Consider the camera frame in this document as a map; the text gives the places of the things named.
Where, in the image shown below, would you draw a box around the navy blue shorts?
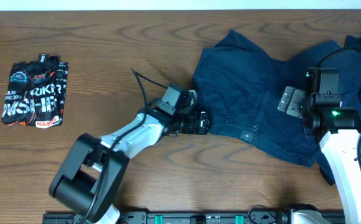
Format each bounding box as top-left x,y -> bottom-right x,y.
192,30 -> 339,169

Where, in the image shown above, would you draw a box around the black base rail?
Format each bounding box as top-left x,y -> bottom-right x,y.
42,208 -> 346,224

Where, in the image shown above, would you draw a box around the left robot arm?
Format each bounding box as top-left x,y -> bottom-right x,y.
49,107 -> 210,223

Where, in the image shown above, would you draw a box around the black printed folded jersey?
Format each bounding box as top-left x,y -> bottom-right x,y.
2,54 -> 69,129

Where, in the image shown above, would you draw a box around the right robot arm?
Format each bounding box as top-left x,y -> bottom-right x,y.
278,86 -> 361,223

